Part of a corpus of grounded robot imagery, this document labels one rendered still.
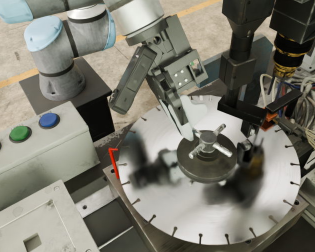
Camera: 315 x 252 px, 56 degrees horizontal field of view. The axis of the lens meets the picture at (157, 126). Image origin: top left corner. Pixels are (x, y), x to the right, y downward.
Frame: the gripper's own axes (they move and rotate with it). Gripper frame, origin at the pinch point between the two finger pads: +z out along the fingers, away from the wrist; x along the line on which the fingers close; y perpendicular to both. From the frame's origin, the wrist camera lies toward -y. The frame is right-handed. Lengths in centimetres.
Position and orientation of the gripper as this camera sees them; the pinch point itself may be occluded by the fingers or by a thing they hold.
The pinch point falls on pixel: (185, 136)
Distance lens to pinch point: 54.5
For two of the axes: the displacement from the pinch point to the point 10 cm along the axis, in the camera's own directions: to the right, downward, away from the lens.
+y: 8.4, -5.3, 1.5
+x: -3.2, -2.6, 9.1
